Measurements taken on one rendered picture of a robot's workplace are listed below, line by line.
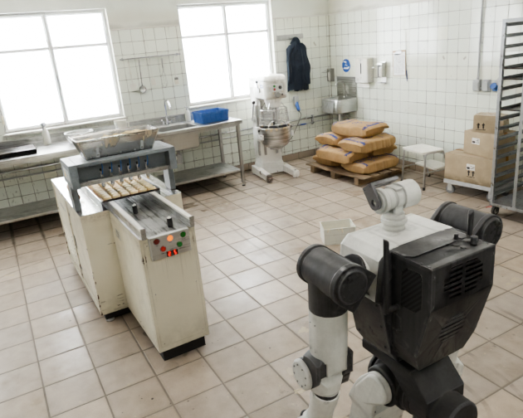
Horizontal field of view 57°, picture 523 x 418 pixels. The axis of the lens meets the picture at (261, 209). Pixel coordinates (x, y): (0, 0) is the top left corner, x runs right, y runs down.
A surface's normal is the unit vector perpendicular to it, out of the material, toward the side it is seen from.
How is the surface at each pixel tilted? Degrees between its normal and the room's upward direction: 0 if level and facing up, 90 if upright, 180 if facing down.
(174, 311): 90
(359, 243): 41
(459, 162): 88
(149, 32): 90
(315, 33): 90
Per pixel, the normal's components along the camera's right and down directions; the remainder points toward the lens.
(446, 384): 0.29, -0.49
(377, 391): -0.87, 0.23
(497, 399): -0.08, -0.94
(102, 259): 0.51, 0.24
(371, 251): -0.64, -0.55
